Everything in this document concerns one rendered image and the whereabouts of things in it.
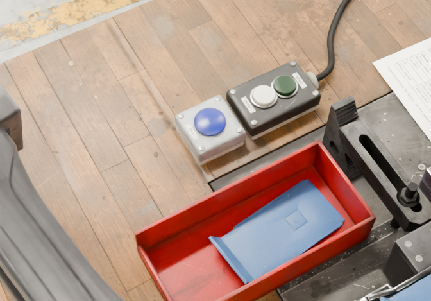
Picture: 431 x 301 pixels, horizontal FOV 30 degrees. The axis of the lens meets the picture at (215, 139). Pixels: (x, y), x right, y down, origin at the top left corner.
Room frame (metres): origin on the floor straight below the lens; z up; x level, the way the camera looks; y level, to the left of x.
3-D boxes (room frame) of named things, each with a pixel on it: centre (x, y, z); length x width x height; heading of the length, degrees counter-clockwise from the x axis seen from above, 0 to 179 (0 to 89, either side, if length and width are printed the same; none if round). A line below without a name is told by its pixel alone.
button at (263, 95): (0.58, -0.06, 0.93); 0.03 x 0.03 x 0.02
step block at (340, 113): (0.51, -0.17, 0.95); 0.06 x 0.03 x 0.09; 30
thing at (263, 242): (0.40, -0.08, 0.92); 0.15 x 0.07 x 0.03; 127
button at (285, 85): (0.59, -0.09, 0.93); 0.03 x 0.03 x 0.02
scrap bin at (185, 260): (0.38, -0.05, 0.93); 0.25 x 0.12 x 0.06; 120
